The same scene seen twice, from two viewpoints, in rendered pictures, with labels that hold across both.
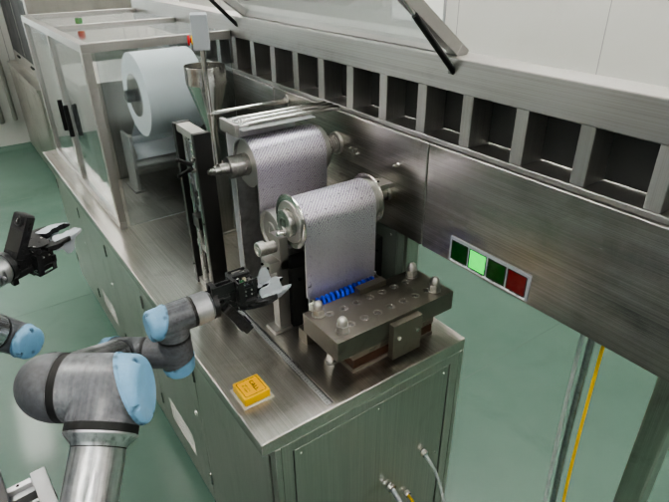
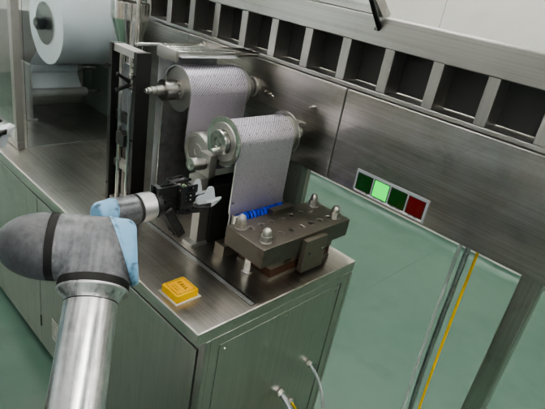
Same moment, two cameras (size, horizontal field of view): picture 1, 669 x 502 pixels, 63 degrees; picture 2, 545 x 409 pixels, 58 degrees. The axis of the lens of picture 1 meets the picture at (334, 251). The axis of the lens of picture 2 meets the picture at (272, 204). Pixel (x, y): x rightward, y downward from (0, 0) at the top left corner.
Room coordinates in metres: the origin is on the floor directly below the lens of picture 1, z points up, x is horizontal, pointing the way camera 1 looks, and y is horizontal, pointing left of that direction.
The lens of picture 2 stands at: (-0.08, 0.29, 1.72)
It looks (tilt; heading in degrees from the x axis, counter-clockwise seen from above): 25 degrees down; 345
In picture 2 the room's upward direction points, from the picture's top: 11 degrees clockwise
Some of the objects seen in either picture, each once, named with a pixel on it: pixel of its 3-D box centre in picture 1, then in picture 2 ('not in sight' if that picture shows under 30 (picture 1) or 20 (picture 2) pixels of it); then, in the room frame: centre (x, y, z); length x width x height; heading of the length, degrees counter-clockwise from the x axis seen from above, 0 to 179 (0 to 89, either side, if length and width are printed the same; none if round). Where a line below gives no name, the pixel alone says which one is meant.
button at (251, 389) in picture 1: (251, 389); (179, 290); (1.03, 0.21, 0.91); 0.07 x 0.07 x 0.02; 35
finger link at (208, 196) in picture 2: (275, 286); (209, 195); (1.16, 0.15, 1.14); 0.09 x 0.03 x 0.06; 116
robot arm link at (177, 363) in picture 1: (170, 353); not in sight; (1.03, 0.40, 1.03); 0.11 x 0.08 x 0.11; 89
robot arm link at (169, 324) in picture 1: (170, 320); (117, 213); (1.03, 0.38, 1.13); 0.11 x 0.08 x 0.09; 125
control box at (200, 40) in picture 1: (197, 31); not in sight; (1.76, 0.41, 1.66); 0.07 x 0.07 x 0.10; 12
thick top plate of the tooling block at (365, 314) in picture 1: (379, 310); (289, 230); (1.24, -0.12, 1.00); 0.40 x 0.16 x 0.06; 125
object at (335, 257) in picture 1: (341, 256); (260, 179); (1.31, -0.02, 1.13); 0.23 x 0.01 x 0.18; 125
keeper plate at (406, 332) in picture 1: (405, 336); (312, 252); (1.17, -0.19, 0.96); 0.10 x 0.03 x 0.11; 125
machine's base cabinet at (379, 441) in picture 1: (203, 306); (85, 236); (2.09, 0.61, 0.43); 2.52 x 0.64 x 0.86; 35
